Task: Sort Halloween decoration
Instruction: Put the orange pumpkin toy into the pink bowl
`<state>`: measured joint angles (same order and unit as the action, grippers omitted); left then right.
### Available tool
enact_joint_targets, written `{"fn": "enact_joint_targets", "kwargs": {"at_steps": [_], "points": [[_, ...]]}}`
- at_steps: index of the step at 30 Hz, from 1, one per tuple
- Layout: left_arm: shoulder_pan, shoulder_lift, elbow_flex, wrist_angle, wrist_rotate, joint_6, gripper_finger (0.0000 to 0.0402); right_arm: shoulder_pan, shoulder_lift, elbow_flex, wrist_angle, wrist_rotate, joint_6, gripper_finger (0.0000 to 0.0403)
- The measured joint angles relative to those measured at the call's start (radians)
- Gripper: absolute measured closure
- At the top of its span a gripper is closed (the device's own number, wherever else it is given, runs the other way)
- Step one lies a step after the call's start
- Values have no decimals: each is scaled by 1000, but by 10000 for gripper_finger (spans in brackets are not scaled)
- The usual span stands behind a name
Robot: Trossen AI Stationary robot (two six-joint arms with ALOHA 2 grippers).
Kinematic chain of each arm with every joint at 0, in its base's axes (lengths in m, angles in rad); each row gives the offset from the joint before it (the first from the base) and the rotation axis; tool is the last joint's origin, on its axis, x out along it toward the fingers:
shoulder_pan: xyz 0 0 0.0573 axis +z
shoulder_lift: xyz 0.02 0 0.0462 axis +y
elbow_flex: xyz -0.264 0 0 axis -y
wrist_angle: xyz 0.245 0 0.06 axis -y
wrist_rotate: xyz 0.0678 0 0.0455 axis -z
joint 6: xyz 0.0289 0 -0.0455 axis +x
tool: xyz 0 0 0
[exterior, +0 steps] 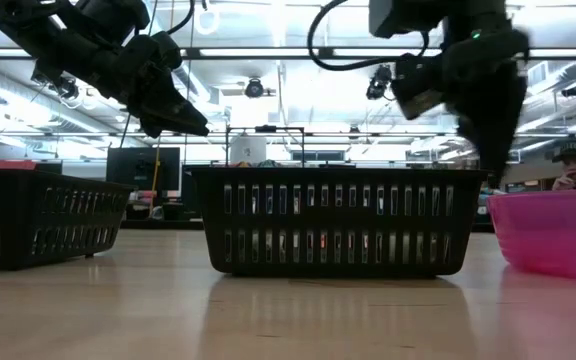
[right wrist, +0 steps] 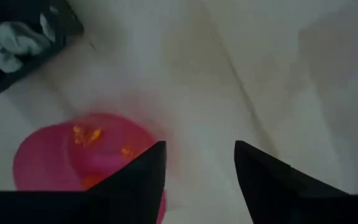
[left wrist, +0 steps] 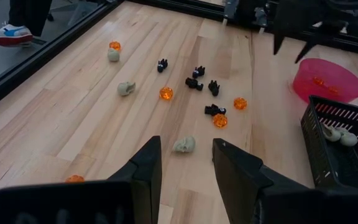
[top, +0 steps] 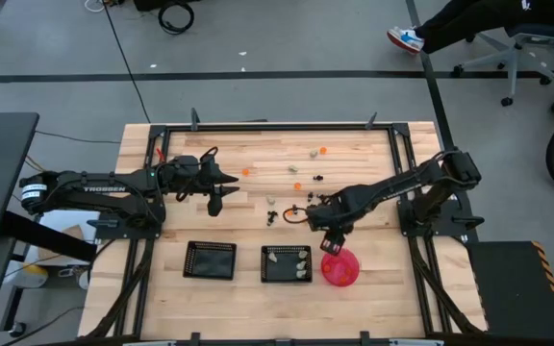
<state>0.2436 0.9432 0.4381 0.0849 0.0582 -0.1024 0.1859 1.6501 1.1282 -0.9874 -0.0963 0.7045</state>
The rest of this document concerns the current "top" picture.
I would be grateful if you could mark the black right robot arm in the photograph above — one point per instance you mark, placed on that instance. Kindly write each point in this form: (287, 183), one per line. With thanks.
(392, 187)

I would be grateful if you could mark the black aluminium extrusion frame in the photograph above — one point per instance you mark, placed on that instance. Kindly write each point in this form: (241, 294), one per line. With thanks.
(277, 127)

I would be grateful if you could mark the black diagonal bar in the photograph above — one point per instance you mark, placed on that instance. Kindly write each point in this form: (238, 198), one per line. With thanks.
(51, 240)

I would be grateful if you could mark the person's shoe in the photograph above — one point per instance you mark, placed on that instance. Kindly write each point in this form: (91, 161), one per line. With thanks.
(405, 39)

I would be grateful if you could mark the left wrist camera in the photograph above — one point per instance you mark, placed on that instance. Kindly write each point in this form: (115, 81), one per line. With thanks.
(215, 204)

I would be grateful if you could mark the yellow white bag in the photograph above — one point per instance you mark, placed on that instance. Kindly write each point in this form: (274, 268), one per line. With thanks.
(27, 276)

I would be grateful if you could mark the grey office chair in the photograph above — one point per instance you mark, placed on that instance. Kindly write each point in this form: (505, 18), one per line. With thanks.
(515, 53)

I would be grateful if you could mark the person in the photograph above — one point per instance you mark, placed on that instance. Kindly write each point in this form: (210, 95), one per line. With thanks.
(474, 19)

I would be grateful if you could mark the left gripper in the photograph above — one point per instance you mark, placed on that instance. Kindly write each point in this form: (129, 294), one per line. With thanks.
(200, 178)

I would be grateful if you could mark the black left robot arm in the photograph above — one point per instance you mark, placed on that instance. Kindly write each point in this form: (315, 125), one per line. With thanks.
(104, 189)

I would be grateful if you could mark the black caster wheel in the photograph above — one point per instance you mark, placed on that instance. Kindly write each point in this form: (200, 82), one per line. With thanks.
(17, 329)

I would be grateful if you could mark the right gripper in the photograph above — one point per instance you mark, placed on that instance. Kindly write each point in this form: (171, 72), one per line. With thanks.
(330, 216)

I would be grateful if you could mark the white cardboard box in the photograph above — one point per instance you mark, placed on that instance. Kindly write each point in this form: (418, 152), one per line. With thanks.
(65, 220)

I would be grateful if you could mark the pink plastic bowl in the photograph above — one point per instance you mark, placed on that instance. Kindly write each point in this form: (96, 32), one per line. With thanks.
(337, 274)

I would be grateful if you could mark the black slotted plastic basket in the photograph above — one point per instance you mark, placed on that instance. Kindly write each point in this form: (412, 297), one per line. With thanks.
(209, 260)
(284, 269)

